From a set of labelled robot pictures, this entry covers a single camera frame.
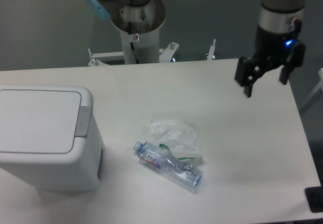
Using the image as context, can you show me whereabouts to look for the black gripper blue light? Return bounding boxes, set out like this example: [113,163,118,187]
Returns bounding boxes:
[234,26,305,97]

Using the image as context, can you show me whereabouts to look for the white push-lid trash can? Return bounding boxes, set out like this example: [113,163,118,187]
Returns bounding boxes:
[1,84,104,191]

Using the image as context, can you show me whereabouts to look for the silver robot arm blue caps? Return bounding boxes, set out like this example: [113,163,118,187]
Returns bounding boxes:
[86,0,306,97]

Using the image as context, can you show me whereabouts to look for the crumpled clear plastic bag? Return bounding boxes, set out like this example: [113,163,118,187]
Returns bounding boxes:
[150,120,202,161]

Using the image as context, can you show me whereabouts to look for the black clamp at table corner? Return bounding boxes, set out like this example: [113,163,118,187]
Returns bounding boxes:
[304,186,322,213]

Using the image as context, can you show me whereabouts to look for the crushed clear plastic bottle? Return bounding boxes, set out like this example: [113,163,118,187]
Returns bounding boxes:
[133,141,203,191]

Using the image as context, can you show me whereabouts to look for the white frame at right edge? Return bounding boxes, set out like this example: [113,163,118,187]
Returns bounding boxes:
[299,68,322,116]

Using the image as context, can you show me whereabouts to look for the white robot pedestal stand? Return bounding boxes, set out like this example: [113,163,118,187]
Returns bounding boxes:
[87,19,218,67]

